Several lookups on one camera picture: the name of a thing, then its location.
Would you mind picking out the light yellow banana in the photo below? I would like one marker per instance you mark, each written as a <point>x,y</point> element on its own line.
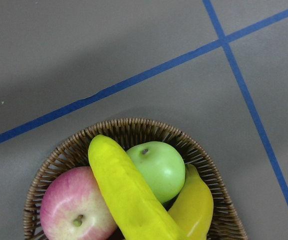
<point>131,202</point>

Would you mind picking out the deep yellow banana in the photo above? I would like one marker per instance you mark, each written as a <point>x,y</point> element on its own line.
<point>193,208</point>

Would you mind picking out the brown wicker basket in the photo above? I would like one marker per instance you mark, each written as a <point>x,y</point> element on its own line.
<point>128,132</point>

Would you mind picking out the green apple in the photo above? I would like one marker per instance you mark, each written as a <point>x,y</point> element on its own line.
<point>162,167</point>

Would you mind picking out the pink red apple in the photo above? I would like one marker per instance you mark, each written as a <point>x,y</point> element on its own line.
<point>73,208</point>

